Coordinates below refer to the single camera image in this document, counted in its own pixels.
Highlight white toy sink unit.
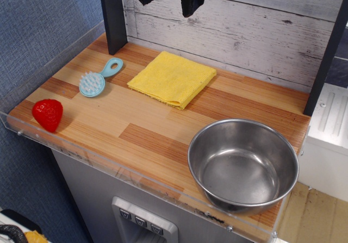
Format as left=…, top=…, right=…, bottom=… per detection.
left=298, top=83, right=347, bottom=201

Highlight dark left shelf post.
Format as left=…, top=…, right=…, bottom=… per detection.
left=101, top=0, right=128, bottom=55

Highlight black braided cable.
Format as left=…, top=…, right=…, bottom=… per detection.
left=0, top=224, right=27, bottom=243

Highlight yellow object at corner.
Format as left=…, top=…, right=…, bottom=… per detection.
left=24, top=230, right=49, bottom=243

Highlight light blue toy brush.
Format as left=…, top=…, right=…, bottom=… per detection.
left=79, top=58, right=123, bottom=98

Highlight grey toy fridge cabinet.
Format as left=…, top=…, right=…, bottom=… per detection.
left=51, top=148, right=253, bottom=243

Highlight clear acrylic guard rail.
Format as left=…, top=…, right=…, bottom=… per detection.
left=1, top=25, right=309, bottom=242

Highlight dark right shelf post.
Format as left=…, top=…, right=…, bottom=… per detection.
left=303, top=0, right=347, bottom=116

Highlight yellow folded towel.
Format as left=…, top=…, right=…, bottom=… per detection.
left=127, top=51, right=217, bottom=110

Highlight metal pot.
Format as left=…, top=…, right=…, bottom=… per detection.
left=187, top=119, right=299, bottom=215

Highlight silver dispenser panel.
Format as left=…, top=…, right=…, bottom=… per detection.
left=111, top=196, right=179, bottom=242

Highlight red toy strawberry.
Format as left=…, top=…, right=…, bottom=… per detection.
left=32, top=99, right=63, bottom=133

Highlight dark shelf post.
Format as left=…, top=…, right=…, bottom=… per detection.
left=303, top=0, right=347, bottom=116
left=101, top=0, right=128, bottom=55

